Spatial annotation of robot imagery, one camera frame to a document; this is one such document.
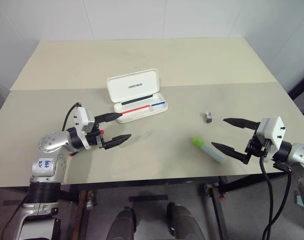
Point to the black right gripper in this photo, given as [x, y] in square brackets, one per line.
[257, 147]

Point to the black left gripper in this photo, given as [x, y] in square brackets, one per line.
[96, 138]

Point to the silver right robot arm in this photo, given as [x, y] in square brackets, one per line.
[300, 152]

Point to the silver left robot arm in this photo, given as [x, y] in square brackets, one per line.
[50, 143]

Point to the small silver metal part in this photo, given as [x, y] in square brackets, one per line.
[208, 117]

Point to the white open pencil case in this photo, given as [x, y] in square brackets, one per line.
[134, 85]

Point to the glue stick with green cap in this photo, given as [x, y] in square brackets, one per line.
[212, 151]

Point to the red pen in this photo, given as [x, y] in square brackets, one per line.
[137, 110]

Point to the black pen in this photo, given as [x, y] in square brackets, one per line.
[137, 99]

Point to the blue pen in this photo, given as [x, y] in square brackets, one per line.
[158, 103]

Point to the dark metal table leg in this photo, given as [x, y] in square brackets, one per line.
[217, 207]

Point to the black floor tape strip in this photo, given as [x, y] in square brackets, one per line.
[148, 198]

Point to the rusty table leg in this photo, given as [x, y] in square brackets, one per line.
[84, 210]

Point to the dark rounded shape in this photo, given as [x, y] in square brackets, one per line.
[123, 225]
[184, 222]

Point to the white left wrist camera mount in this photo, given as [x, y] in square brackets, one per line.
[81, 119]

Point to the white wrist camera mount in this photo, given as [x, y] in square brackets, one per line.
[81, 119]
[273, 132]

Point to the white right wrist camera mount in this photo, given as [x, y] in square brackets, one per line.
[273, 132]

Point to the black table frame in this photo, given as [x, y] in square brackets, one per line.
[142, 183]

